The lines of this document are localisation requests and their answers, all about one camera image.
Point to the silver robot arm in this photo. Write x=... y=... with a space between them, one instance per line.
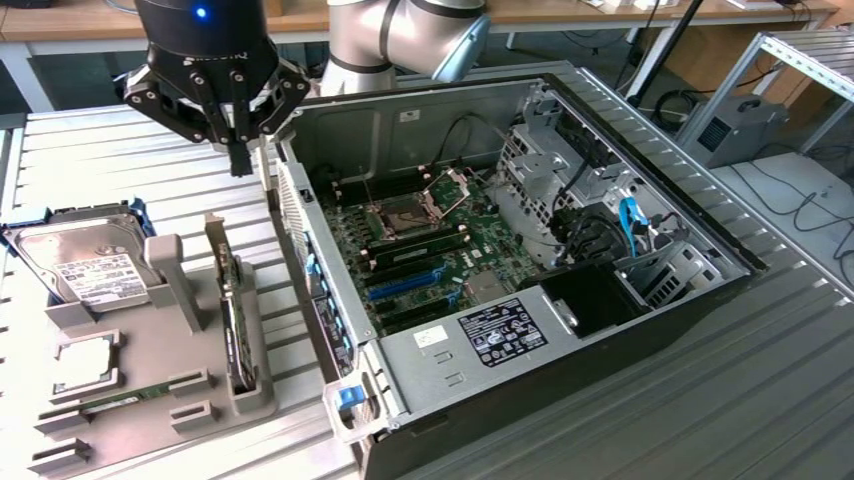
x=374 y=40

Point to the green RAM stick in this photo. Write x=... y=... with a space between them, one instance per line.
x=410 y=255
x=114 y=398

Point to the blue case latch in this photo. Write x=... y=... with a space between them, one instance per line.
x=349 y=398

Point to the perforated metal drive cage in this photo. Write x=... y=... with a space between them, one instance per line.
x=544 y=170

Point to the wooden desk white frame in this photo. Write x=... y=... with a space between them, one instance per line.
x=67 y=25
x=734 y=17

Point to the green graphics card black fan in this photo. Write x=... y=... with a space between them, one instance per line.
x=237 y=310

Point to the CPU socket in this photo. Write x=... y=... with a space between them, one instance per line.
x=403 y=220

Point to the metal disk bay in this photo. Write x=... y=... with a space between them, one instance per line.
x=674 y=270

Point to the grey equipment box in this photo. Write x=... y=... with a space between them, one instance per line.
x=734 y=130

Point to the black stand pole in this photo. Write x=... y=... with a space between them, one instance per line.
x=668 y=50

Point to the black and grey PC case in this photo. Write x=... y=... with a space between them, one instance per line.
x=568 y=400

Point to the metal socket cover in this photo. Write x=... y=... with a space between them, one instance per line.
x=443 y=192

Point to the silver CPU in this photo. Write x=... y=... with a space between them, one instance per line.
x=83 y=365

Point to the silver hard disk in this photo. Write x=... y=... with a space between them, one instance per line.
x=67 y=260

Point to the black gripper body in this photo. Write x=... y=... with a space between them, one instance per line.
x=207 y=50

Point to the aluminium frame rack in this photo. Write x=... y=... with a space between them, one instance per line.
x=801 y=55

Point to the green motherboard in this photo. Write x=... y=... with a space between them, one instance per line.
x=514 y=255

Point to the black RAM slot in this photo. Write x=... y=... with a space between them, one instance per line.
x=394 y=179
x=394 y=183
x=410 y=235
x=394 y=187
x=394 y=174
x=413 y=242

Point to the black expansion slot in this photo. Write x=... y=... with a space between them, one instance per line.
x=401 y=273
x=414 y=309
x=421 y=320

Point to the grey power supply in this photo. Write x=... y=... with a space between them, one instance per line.
x=414 y=370

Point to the blue card retention clip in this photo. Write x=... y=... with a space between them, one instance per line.
x=323 y=290
x=341 y=330
x=309 y=257

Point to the silver chipset heatsink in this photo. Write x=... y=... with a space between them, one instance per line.
x=488 y=287

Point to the thin metal locking lever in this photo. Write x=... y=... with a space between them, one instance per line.
x=367 y=187

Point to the blue expansion slot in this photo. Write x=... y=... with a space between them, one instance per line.
x=403 y=288

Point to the grey parts rack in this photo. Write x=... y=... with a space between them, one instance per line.
x=154 y=350

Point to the hard disk drive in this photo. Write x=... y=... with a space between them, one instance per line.
x=142 y=215

